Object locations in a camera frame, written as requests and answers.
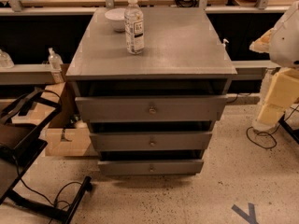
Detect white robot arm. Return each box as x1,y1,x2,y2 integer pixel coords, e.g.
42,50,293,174
249,0,299,132

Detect black stand leg right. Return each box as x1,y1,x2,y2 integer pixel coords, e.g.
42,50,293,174
278,116,299,145

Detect cardboard box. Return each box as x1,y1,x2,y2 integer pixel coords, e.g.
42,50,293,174
31,63,98,158

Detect grey drawer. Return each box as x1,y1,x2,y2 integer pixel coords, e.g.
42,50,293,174
98,160,204,175
76,95,227,122
90,132,212,151

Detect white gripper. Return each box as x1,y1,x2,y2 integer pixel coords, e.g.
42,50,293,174
249,29,299,132

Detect black floor cable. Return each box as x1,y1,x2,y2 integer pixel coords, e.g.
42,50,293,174
12,154,85,224
245,105,299,150

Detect white ceramic bowl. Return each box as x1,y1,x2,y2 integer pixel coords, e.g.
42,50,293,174
105,8,125,32

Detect grey middle drawer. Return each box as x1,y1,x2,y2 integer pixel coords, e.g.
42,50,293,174
90,132,212,151

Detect small white pump bottle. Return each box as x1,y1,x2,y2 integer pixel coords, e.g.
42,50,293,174
222,38,229,47

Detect grey bottom drawer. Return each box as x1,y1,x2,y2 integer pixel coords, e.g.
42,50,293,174
98,160,204,175

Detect black floor cable right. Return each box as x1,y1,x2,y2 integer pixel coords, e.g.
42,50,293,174
245,105,299,150

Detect grey top drawer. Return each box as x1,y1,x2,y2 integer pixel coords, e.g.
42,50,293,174
76,95,227,122

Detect clear plastic water bottle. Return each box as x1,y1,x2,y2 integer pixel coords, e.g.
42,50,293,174
124,0,144,54

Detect clear pump dispenser bottle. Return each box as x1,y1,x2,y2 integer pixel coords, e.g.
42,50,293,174
48,48,63,70

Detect clear plastic dome container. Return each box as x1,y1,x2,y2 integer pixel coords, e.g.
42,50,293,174
0,49,14,68

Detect grey drawer cabinet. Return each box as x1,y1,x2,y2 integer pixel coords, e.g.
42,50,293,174
66,7,236,161

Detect black metal cart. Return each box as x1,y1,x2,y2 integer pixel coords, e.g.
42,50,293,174
0,88,93,224

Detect black floor cable left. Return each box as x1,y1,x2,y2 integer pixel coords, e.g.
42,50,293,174
12,154,85,224

